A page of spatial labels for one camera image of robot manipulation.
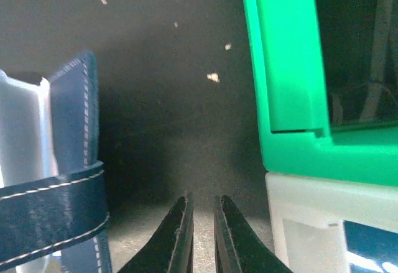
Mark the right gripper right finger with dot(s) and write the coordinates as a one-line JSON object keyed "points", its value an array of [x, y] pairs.
{"points": [[237, 246]]}

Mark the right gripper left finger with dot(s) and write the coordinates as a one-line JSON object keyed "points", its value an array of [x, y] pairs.
{"points": [[170, 249]]}

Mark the white bin with blue cards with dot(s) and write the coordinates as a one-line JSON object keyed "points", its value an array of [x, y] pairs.
{"points": [[308, 216]]}

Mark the green bin with black cards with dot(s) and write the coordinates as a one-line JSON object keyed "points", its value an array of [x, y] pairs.
{"points": [[295, 133]]}

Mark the black VIP card stack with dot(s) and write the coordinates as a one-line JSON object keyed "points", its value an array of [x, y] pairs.
{"points": [[359, 46]]}

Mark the blue card holder wallet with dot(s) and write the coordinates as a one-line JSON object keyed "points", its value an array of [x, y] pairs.
{"points": [[53, 201]]}

